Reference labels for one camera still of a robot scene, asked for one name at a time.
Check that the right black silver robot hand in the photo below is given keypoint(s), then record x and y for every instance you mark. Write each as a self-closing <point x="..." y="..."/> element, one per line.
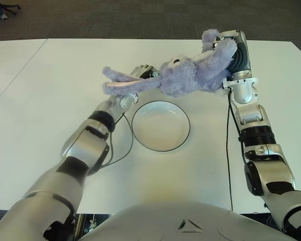
<point x="240" y="60"/>

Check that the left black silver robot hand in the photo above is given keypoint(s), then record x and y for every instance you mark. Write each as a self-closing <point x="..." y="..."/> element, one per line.
<point x="143" y="70"/>

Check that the purple plush rabbit doll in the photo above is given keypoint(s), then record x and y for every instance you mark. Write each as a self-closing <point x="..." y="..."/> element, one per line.
<point x="185" y="77"/>

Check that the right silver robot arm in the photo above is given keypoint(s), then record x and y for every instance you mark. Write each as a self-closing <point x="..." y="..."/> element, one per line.
<point x="263" y="150"/>

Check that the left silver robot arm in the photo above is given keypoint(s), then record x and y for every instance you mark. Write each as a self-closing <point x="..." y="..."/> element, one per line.
<point x="72" y="160"/>

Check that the white plate black rim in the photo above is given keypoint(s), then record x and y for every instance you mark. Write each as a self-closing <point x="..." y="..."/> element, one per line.
<point x="160" y="126"/>

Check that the black office chair base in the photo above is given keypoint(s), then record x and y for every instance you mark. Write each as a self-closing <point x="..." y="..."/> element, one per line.
<point x="12" y="8"/>

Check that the white sneaker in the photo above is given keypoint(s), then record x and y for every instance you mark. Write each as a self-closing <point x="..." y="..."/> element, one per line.
<point x="4" y="16"/>

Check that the silver robot torso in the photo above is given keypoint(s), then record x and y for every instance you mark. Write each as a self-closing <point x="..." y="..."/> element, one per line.
<point x="185" y="221"/>

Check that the metal support frame under table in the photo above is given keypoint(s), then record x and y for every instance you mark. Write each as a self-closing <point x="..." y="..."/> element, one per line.
<point x="90" y="223"/>

